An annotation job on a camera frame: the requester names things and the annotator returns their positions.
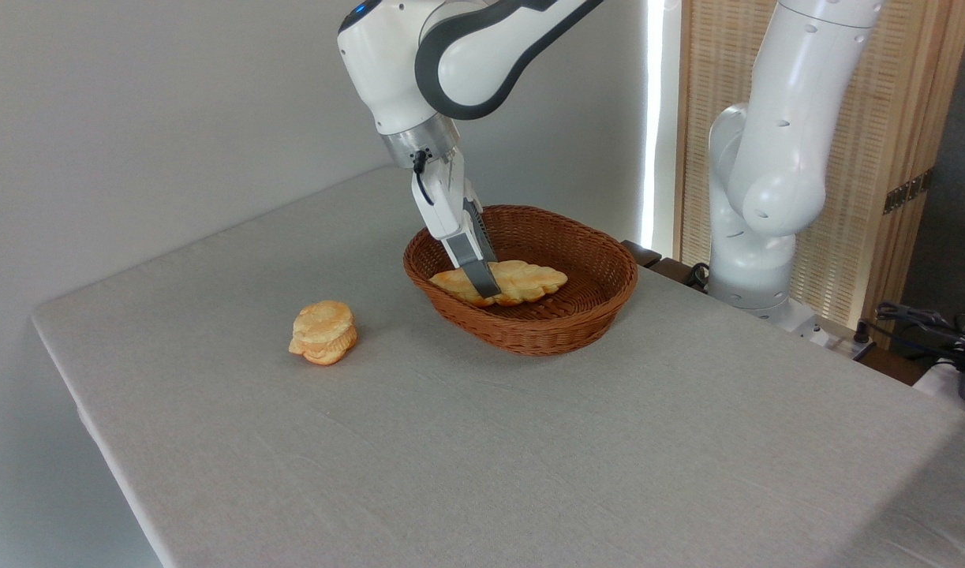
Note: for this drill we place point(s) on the grey tablecloth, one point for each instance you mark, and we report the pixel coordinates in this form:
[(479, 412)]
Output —
[(529, 457)]

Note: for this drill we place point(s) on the brown wicker basket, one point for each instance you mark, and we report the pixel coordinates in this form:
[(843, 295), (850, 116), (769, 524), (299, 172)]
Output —
[(529, 327)]

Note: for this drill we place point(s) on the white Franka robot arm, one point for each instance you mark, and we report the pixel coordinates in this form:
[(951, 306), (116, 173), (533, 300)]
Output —
[(774, 158)]

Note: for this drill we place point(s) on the dark wooden bench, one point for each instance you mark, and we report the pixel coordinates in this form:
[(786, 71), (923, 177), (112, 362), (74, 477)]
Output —
[(648, 254)]

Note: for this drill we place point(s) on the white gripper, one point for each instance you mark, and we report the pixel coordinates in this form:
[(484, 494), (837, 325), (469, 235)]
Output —
[(446, 205)]

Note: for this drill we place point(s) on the wooden slatted folding screen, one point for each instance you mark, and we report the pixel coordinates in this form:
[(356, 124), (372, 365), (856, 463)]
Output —
[(884, 118)]

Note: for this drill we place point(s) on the braided bread loaf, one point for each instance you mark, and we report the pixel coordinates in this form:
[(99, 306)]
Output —
[(529, 280)]

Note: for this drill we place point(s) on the round layered bread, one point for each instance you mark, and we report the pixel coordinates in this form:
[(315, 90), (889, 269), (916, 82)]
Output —
[(324, 335)]

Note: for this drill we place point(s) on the metal screen hinge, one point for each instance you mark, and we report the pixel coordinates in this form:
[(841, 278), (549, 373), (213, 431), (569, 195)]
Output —
[(908, 191)]

